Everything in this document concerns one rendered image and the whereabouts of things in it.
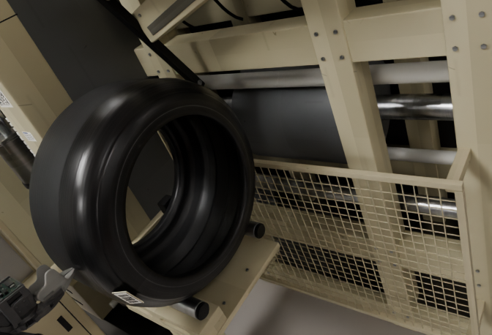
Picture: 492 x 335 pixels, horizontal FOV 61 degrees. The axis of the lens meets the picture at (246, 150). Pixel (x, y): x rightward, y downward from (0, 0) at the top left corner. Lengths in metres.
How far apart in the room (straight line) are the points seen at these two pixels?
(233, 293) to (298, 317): 0.93
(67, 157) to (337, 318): 1.51
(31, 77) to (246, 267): 0.78
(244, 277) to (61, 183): 0.61
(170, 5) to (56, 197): 0.56
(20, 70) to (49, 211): 0.38
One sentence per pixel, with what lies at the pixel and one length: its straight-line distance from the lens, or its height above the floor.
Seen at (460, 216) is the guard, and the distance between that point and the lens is 1.15.
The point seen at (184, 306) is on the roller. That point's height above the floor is 0.92.
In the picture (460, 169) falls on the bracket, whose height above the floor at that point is 0.98.
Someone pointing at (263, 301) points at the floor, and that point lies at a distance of 2.26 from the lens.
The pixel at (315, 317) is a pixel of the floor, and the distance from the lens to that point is 2.12.
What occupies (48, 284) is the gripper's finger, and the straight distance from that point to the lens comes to 0.96.
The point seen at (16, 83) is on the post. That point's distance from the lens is 1.17.
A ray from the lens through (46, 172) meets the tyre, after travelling 0.98.
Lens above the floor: 1.72
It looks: 30 degrees down
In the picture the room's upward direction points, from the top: 24 degrees counter-clockwise
